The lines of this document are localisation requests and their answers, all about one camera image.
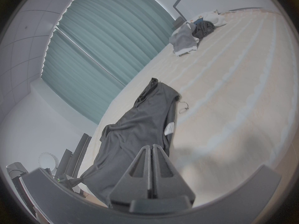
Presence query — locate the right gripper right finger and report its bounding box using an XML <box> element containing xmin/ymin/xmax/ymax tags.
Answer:
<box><xmin>153</xmin><ymin>144</ymin><xmax>196</xmax><ymax>205</ymax></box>

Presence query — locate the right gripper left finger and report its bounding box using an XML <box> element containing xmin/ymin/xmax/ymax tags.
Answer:
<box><xmin>109</xmin><ymin>144</ymin><xmax>153</xmax><ymax>206</ymax></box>

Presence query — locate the black T-shirt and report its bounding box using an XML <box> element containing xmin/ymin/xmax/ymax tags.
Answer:
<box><xmin>79</xmin><ymin>78</ymin><xmax>190</xmax><ymax>209</ymax></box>

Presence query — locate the bed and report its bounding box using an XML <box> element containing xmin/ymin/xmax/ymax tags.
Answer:
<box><xmin>77</xmin><ymin>0</ymin><xmax>297</xmax><ymax>210</ymax></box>

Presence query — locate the black chest of drawers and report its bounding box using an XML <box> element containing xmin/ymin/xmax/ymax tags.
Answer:
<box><xmin>56</xmin><ymin>133</ymin><xmax>93</xmax><ymax>180</ymax></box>

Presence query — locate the blue-green curtain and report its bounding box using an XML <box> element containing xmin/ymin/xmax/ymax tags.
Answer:
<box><xmin>41</xmin><ymin>29</ymin><xmax>126</xmax><ymax>126</ymax></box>
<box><xmin>56</xmin><ymin>0</ymin><xmax>178</xmax><ymax>86</ymax></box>

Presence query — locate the grey and white garment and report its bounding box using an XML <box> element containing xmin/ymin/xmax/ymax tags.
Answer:
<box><xmin>169</xmin><ymin>22</ymin><xmax>199</xmax><ymax>57</ymax></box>

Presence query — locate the black shiny garment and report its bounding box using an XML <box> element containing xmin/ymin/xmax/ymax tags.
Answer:
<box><xmin>192</xmin><ymin>21</ymin><xmax>215</xmax><ymax>38</ymax></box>

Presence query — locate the grey bedside table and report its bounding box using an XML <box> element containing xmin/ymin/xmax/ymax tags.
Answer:
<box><xmin>173</xmin><ymin>16</ymin><xmax>187</xmax><ymax>30</ymax></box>

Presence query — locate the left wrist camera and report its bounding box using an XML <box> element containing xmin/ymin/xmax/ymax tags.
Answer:
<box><xmin>54</xmin><ymin>173</ymin><xmax>68</xmax><ymax>184</ymax></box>

